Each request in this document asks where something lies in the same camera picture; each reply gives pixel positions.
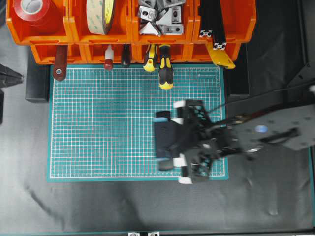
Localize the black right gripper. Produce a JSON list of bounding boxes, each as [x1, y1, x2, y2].
[[153, 100, 242, 184]]

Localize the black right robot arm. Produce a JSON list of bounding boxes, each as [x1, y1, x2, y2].
[[153, 76, 315, 184]]

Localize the green cutting mat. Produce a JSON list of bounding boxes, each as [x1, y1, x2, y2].
[[47, 64, 225, 181]]

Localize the long yellow-black screwdriver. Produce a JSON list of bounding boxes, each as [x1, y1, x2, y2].
[[158, 44, 174, 90]]

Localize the orange lower bin screwdrivers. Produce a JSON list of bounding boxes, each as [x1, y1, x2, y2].
[[131, 44, 193, 63]]

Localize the short yellow-black screwdriver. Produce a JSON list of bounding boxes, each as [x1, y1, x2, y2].
[[143, 44, 158, 72]]

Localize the orange lower bin yellow tool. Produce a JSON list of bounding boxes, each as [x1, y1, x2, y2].
[[188, 42, 242, 62]]

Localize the upper black aluminium profile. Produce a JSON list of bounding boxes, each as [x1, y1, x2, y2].
[[199, 0, 213, 38]]

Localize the black aluminium profile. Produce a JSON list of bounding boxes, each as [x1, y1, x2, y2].
[[199, 0, 213, 38], [209, 0, 227, 51]]

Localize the lower black aluminium profile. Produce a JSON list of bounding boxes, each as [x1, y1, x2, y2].
[[209, 0, 227, 51]]

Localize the orange top bin profiles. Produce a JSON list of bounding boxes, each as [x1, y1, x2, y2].
[[192, 0, 256, 44]]

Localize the orange top bin brackets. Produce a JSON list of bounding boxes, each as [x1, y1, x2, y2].
[[130, 0, 194, 45]]

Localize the orange top bin beige tape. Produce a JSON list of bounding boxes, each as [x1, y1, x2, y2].
[[69, 0, 132, 44]]

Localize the beige double-sided tape roll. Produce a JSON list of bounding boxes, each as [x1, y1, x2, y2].
[[86, 0, 116, 35]]

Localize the orange lower bin far left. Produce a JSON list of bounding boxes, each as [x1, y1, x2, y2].
[[31, 44, 87, 64]]

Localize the orange top bin red tape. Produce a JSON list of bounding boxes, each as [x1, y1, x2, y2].
[[6, 0, 73, 45]]

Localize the red tape roll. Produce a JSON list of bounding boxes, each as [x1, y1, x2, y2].
[[13, 0, 63, 34]]

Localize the dark red screwdriver handle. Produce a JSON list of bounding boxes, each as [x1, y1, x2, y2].
[[104, 45, 114, 71]]

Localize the black round screwdriver handle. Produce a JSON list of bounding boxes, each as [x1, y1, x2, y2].
[[121, 44, 131, 68]]

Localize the yellow plastic handle tool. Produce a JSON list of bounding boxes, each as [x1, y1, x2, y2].
[[205, 43, 236, 69]]

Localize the orange lower bin round handles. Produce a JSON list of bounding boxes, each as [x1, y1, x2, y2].
[[83, 44, 137, 64]]

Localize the grey corner bracket pile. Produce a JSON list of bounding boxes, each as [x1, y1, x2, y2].
[[137, 0, 186, 37]]

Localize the red-brown wooden tool handle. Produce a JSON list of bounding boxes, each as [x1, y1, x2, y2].
[[53, 45, 68, 81]]

